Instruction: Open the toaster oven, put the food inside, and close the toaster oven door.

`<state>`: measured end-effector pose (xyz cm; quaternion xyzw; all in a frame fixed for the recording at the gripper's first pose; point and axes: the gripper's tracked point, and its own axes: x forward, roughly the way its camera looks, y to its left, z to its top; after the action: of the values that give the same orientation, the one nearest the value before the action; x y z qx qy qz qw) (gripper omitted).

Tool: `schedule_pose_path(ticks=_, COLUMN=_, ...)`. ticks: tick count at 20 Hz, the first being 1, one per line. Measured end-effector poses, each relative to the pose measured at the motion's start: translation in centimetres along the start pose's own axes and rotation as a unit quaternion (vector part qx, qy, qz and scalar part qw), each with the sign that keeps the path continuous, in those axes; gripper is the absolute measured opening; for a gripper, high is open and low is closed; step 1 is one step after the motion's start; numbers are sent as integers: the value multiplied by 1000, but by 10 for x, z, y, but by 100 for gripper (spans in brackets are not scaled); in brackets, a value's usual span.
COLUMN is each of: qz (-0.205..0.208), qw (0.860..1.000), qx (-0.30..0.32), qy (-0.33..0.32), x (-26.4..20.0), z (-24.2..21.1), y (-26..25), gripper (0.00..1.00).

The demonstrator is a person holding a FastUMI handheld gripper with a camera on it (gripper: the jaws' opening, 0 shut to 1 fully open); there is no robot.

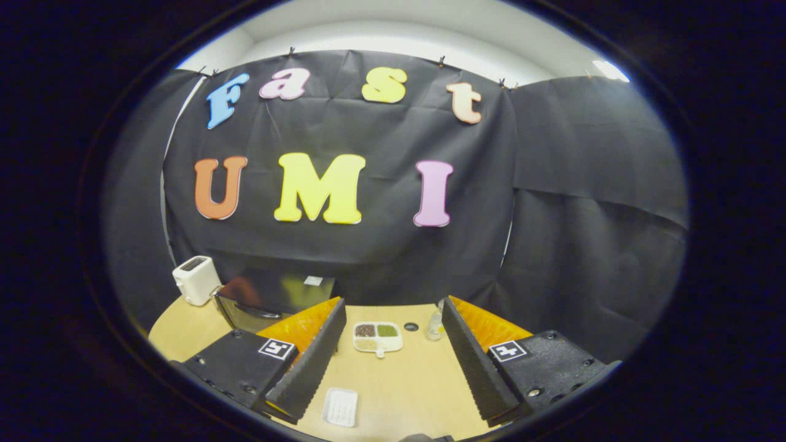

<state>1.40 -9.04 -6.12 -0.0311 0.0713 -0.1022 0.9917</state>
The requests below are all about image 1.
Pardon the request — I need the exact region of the white bread toaster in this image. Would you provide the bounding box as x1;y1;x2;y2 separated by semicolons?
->
172;255;222;307

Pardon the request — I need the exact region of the ceiling light panel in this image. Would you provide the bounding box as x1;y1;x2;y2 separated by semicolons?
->
593;60;630;82

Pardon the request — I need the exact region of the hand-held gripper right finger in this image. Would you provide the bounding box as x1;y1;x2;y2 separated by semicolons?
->
441;295;621;428

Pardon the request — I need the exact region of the small white tray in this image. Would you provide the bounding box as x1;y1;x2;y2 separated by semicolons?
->
322;387;359;428

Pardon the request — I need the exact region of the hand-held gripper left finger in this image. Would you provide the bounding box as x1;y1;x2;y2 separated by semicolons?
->
169;297;348;424

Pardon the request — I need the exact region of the white divided dish with grains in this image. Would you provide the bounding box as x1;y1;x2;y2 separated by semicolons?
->
352;321;404;359

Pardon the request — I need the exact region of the clear plastic bottle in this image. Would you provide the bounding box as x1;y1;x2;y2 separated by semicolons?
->
426;299;446;342

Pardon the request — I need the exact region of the black toaster oven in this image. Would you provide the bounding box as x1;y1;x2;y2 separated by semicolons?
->
212;274;337;335

